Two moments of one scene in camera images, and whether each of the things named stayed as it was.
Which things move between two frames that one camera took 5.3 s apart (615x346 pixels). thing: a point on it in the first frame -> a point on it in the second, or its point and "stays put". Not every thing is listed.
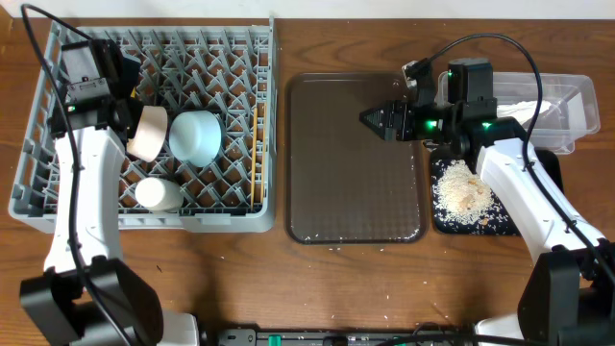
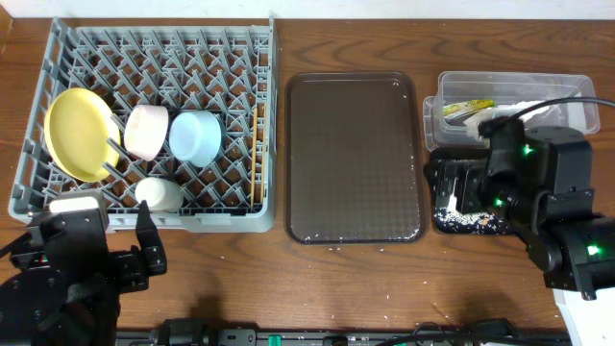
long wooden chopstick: (253, 156) stays put
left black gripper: (135, 112) -> (152, 242)
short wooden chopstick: (263, 151) stays put
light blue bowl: (195, 136) stays put
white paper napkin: (523, 111) stays put
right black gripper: (403, 131) -> (472, 173)
